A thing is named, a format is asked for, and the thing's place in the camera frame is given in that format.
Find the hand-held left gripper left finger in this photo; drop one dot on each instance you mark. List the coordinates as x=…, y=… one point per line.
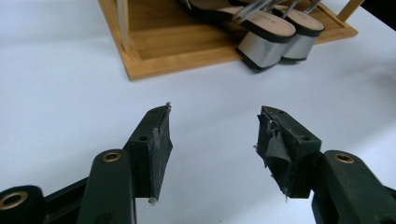
x=146, y=161

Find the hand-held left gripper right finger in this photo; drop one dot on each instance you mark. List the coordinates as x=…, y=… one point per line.
x=291, y=158

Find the black sandal with silver heel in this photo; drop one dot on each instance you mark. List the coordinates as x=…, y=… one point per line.
x=264, y=46
x=306, y=25

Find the wooden shoe rack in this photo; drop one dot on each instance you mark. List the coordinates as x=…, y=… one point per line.
x=174, y=46

